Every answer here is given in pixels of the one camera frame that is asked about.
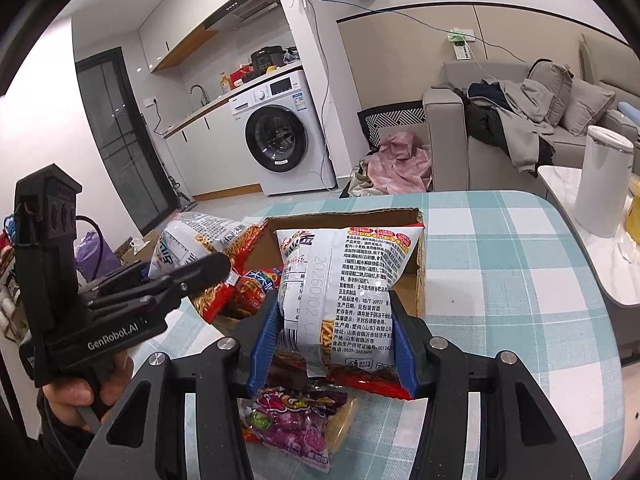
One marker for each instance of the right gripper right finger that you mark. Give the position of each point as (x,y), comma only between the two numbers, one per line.
(521,436)

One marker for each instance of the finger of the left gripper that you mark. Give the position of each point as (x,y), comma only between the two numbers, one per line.
(175,279)
(165,269)

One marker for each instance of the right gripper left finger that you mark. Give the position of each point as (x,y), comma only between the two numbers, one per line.
(144,436)

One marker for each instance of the red orange chip bag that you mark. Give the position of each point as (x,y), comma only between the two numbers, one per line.
(251,290)

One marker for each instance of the purple grape candy bag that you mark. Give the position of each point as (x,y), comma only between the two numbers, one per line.
(293,422)

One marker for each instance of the white noodle snack bag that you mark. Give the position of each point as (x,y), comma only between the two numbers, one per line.
(342,332)

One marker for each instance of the left hand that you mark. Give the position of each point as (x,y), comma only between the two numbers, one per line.
(67,395)

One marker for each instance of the small cardboard box on floor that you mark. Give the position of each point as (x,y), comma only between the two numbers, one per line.
(137,249)

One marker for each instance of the brown cardboard SF box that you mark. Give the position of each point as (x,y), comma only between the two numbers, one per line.
(378,244)

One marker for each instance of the purple bag on floor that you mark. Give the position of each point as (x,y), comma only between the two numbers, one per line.
(95,259)

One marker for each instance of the black glass door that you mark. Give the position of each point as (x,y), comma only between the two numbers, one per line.
(123,140)

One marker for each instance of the round biscuit pack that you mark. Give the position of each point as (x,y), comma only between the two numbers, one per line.
(338,425)

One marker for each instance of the white washing machine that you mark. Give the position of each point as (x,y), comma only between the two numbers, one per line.
(281,130)

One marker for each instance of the teal plaid tablecloth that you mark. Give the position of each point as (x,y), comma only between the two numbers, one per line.
(503,272)

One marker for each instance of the pink cloth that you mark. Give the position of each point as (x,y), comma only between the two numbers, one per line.
(402,165)

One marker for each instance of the yellow plastic bag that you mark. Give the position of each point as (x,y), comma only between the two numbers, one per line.
(632,223)

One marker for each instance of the black white patterned chair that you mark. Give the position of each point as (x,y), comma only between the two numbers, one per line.
(379,122)

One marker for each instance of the white cylindrical appliance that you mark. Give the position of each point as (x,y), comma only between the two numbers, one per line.
(603,181)

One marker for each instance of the grey clothes pile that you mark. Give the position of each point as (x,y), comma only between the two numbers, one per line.
(520,117)

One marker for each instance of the wall power strip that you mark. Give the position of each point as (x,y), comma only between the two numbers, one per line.
(460,40)

